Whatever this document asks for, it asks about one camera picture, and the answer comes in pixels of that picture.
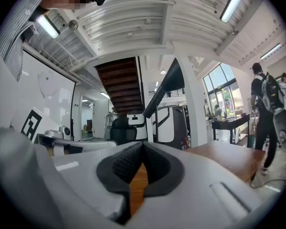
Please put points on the long ceiling light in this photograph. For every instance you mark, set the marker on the long ceiling light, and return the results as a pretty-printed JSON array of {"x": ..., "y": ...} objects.
[
  {"x": 234, "y": 2},
  {"x": 271, "y": 51},
  {"x": 47, "y": 26}
]

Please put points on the black table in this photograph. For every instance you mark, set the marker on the black table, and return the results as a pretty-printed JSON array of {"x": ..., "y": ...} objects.
[{"x": 228, "y": 123}]

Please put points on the large glass window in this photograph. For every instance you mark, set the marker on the large glass window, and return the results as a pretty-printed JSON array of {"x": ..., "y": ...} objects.
[{"x": 220, "y": 85}]

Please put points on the black office chair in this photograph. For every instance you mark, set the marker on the black office chair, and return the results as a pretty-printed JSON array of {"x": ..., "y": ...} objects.
[{"x": 122, "y": 130}]

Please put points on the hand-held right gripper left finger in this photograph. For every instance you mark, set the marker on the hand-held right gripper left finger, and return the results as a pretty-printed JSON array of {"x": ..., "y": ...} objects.
[{"x": 85, "y": 175}]

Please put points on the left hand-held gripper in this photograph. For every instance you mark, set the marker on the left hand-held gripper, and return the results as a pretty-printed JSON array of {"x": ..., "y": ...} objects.
[{"x": 47, "y": 125}]

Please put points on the grey office chair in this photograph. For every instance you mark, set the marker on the grey office chair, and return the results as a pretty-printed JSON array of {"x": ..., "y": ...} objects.
[{"x": 283, "y": 128}]

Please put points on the white board panel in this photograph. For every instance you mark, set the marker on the white board panel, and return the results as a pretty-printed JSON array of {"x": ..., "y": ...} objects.
[{"x": 47, "y": 80}]

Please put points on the person's striped shirt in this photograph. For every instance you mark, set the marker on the person's striped shirt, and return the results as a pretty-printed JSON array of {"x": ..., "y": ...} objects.
[{"x": 16, "y": 32}]

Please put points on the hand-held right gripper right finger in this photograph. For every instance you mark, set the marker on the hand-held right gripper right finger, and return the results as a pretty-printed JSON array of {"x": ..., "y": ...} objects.
[{"x": 193, "y": 190}]

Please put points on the round ceiling fixture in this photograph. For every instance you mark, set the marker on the round ceiling fixture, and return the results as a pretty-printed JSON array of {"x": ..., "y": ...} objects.
[{"x": 73, "y": 24}]

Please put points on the brown wooden staircase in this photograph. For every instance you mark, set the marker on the brown wooden staircase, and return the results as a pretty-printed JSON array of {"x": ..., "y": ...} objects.
[{"x": 121, "y": 85}]

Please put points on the teal bin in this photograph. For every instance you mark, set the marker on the teal bin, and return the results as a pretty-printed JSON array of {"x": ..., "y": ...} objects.
[{"x": 251, "y": 141}]

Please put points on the white pillar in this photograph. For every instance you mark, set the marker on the white pillar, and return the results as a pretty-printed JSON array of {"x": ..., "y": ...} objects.
[{"x": 193, "y": 99}]

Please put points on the small white robot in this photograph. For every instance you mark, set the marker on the small white robot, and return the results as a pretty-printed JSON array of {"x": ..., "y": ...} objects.
[{"x": 135, "y": 125}]

